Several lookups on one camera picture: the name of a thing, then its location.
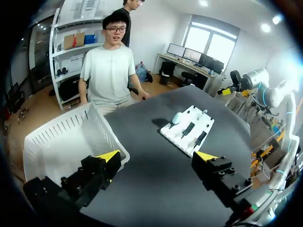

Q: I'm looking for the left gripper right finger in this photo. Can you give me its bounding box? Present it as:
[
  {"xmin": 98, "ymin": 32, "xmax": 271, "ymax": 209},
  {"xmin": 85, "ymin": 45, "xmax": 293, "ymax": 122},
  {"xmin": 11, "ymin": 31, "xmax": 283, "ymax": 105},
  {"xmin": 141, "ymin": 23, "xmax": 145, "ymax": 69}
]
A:
[{"xmin": 191, "ymin": 151, "xmax": 254, "ymax": 207}]

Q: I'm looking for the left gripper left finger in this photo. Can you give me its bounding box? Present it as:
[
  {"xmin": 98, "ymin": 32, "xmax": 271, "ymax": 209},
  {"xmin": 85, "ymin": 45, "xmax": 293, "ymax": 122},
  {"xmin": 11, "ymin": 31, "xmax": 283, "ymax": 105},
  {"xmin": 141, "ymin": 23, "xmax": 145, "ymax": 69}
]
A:
[{"xmin": 58, "ymin": 150, "xmax": 122, "ymax": 208}]

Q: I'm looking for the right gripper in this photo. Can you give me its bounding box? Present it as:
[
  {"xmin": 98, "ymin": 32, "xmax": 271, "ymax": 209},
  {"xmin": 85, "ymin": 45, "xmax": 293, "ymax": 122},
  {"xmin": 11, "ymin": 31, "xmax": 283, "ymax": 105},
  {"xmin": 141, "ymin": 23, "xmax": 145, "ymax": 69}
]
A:
[{"xmin": 217, "ymin": 70, "xmax": 249, "ymax": 96}]

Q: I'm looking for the white plate with black stands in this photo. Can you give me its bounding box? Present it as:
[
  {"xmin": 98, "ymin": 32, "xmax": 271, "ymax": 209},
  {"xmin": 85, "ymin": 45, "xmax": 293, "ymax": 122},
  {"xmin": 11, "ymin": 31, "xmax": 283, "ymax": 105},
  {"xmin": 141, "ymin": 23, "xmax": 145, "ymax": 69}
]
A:
[{"xmin": 160, "ymin": 105, "xmax": 215, "ymax": 158}]

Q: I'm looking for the white earbud case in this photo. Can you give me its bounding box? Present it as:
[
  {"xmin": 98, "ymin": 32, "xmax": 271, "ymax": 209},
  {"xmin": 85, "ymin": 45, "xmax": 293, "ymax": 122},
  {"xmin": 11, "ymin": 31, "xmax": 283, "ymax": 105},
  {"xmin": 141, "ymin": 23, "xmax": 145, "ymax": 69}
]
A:
[{"xmin": 171, "ymin": 112, "xmax": 183, "ymax": 125}]

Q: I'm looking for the grey slotted basket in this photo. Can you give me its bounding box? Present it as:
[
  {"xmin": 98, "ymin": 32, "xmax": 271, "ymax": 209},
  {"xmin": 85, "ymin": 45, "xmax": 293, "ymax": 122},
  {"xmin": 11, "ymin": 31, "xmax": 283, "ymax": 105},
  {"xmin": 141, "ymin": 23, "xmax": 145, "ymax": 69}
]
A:
[{"xmin": 23, "ymin": 102, "xmax": 131, "ymax": 183}]

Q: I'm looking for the seated person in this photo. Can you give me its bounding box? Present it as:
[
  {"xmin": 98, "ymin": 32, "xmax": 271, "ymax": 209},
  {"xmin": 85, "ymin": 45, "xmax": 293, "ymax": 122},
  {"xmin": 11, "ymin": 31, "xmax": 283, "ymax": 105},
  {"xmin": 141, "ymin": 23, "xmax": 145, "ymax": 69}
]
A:
[{"xmin": 79, "ymin": 10, "xmax": 151, "ymax": 114}]

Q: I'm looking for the standing person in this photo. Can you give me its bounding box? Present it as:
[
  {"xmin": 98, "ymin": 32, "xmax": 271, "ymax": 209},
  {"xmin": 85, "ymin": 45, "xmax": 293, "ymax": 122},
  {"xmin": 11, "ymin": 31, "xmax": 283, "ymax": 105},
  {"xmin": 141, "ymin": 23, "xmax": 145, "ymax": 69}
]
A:
[{"xmin": 111, "ymin": 0, "xmax": 145, "ymax": 48}]

